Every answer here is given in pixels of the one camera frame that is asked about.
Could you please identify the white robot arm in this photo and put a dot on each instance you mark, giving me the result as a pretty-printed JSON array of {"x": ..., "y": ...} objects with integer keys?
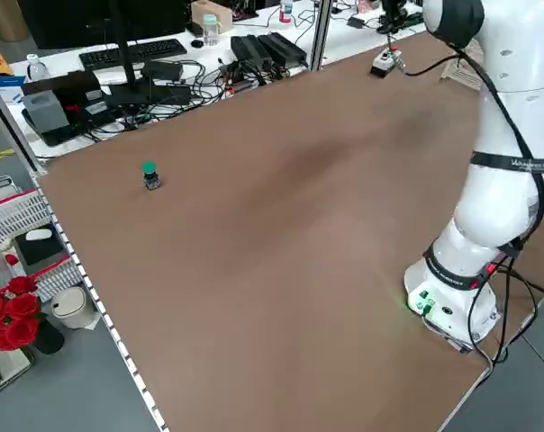
[{"x": 492, "y": 193}]

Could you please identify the long black power adapter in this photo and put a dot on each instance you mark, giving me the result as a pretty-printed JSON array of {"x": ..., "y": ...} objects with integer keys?
[
  {"x": 249, "y": 49},
  {"x": 283, "y": 47}
]

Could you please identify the black computer mouse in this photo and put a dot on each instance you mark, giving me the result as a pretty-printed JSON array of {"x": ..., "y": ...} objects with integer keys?
[{"x": 196, "y": 43}]

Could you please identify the grey button control box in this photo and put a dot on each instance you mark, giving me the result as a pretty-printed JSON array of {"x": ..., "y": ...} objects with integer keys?
[{"x": 384, "y": 63}]

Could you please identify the clear bottle green cap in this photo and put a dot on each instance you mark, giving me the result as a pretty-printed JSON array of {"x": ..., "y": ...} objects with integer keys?
[{"x": 211, "y": 29}]

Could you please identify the bottle with red label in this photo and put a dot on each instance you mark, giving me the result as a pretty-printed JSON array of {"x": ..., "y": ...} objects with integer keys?
[{"x": 286, "y": 12}]

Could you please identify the cardboard box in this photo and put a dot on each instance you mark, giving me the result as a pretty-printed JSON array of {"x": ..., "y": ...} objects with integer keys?
[{"x": 213, "y": 9}]

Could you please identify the black keyboard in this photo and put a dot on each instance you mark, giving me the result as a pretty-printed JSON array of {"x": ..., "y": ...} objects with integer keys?
[{"x": 132, "y": 51}]

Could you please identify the small white bin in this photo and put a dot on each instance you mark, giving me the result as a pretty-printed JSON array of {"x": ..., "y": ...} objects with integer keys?
[{"x": 74, "y": 308}]

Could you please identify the black monitor stand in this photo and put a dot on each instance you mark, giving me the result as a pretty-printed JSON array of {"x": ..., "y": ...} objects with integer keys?
[{"x": 125, "y": 54}]

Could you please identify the black box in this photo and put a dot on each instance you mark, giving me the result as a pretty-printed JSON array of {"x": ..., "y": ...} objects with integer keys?
[{"x": 78, "y": 87}]

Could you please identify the black mouse mat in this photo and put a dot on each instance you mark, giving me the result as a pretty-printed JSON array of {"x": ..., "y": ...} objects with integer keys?
[{"x": 40, "y": 252}]

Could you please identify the white computer mouse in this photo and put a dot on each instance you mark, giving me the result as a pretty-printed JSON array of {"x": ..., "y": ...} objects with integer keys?
[{"x": 38, "y": 234}]

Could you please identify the grey cube box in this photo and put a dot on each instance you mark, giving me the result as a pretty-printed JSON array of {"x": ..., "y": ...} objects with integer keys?
[{"x": 44, "y": 112}]

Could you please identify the black vase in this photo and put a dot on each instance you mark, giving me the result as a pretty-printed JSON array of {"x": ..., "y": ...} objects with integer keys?
[{"x": 49, "y": 337}]

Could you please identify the white plastic basket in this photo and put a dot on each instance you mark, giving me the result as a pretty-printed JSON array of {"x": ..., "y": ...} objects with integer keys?
[{"x": 15, "y": 216}]

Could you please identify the red rose bouquet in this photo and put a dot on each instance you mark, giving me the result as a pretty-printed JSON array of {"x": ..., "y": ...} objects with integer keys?
[{"x": 15, "y": 310}]

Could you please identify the clear plastic water bottle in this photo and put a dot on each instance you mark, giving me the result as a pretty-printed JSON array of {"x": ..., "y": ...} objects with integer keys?
[{"x": 38, "y": 69}]

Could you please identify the black monitor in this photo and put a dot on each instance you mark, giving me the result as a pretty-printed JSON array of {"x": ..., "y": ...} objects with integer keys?
[{"x": 74, "y": 22}]

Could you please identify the blue white carton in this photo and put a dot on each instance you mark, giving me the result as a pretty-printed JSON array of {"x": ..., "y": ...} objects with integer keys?
[{"x": 8, "y": 87}]

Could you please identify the white tray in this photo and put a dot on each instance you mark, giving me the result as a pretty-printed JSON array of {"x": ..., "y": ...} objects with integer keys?
[{"x": 6, "y": 369}]

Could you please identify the aluminium frame post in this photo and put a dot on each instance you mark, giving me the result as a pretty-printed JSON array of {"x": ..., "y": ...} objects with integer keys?
[
  {"x": 320, "y": 31},
  {"x": 11, "y": 126}
]

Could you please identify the black camera stand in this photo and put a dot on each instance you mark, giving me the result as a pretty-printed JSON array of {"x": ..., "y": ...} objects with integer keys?
[{"x": 392, "y": 13}]

